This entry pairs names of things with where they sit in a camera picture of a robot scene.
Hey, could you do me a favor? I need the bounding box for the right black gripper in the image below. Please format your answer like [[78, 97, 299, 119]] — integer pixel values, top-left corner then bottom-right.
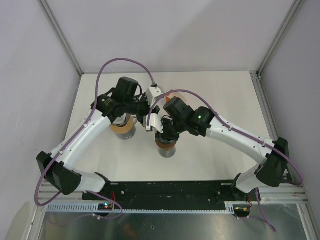
[[155, 117, 187, 144]]

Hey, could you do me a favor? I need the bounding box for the white paper coffee filter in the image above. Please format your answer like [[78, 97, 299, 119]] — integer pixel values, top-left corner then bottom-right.
[[112, 113, 130, 127]]

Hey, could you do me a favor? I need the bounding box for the orange coffee filter box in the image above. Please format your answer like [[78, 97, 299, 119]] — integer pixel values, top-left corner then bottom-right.
[[165, 92, 186, 102]]

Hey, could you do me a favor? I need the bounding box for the light wooden dripper ring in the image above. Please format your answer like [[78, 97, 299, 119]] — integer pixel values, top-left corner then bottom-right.
[[109, 117, 136, 135]]

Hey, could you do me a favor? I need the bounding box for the dark wooden dripper ring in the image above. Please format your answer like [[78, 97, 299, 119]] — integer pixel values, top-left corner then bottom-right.
[[155, 139, 177, 150]]

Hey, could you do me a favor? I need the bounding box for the glass server pitcher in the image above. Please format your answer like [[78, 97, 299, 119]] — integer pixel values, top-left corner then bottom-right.
[[115, 115, 136, 140]]

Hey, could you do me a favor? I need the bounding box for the glass carafe with brown band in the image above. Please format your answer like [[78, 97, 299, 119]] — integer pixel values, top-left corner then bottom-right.
[[158, 146, 176, 159]]

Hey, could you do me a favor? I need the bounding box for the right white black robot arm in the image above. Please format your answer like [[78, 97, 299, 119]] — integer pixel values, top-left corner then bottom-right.
[[158, 97, 288, 201]]

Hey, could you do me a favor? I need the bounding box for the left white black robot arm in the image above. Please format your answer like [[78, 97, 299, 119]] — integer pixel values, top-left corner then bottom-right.
[[36, 77, 164, 200]]

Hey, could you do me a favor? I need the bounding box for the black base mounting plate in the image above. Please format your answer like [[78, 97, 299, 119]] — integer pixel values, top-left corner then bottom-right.
[[81, 180, 262, 211]]

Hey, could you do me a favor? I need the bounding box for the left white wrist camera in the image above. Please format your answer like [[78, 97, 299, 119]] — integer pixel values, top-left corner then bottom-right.
[[145, 86, 165, 107]]

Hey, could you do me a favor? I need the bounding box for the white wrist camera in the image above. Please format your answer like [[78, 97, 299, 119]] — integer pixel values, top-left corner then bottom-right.
[[144, 113, 164, 134], [145, 86, 165, 107]]

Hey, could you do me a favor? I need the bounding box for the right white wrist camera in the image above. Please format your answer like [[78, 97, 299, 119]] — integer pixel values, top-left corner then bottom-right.
[[144, 113, 164, 134]]

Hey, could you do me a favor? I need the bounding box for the white slotted cable duct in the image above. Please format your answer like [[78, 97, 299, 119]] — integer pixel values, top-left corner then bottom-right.
[[46, 202, 235, 215]]

